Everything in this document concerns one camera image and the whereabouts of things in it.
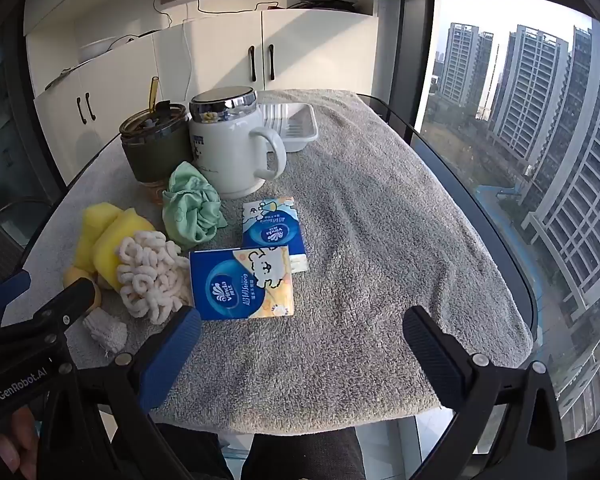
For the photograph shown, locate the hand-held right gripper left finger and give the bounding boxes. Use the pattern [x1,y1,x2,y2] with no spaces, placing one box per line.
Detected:
[35,305,231,480]

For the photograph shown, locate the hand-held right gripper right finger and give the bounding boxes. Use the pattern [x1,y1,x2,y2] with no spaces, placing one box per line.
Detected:
[402,305,568,480]

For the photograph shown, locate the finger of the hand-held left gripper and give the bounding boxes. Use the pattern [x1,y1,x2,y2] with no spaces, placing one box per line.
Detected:
[0,277,97,348]
[0,269,32,317]

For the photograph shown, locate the grey knitted cloth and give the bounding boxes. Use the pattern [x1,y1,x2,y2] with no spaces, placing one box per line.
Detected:
[82,307,129,354]

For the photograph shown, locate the yellow rectangular sponge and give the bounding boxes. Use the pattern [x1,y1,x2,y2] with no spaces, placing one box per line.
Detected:
[75,202,127,272]
[92,210,157,293]

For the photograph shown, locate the cream chenille sponge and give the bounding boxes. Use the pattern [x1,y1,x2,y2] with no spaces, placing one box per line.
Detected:
[116,230,194,325]

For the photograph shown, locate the blue tissue packet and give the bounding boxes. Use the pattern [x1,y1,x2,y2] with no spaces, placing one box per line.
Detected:
[189,245,295,322]
[241,196,309,275]

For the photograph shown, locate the white plastic tray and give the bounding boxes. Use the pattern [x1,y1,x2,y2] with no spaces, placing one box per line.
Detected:
[257,102,320,154]

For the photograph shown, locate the person's left hand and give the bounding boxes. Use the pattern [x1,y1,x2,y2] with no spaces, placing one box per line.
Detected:
[0,406,41,467]

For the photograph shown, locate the yellow egg-shaped sponge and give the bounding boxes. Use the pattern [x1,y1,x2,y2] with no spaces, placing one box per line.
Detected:
[62,266,103,311]

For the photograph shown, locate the grey towel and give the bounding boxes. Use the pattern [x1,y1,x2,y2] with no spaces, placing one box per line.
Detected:
[2,89,535,436]

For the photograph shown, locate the green cloth scrunchie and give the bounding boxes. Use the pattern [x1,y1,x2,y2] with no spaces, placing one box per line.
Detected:
[161,161,229,252]

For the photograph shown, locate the person's dark trousers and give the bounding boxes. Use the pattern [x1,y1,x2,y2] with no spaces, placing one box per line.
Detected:
[152,422,367,480]

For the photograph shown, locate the glass cup with dark sleeve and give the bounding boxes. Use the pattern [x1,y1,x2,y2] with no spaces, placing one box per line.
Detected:
[119,101,192,206]

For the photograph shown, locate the grey rag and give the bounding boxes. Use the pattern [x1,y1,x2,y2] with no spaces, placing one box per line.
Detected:
[45,66,82,92]

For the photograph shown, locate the white mug with chrome lid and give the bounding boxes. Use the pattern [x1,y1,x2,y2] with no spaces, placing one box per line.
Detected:
[188,87,287,200]

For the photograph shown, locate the apartment building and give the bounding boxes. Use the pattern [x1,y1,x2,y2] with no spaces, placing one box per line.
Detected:
[521,19,600,312]
[437,22,496,107]
[489,24,572,162]

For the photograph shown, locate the white cabinet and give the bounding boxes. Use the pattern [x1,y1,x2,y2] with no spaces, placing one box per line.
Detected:
[22,0,381,187]

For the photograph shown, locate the white cable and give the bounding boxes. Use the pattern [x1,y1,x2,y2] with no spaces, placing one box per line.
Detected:
[181,2,191,103]

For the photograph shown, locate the black window frame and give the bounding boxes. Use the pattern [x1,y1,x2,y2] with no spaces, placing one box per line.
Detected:
[384,0,437,147]

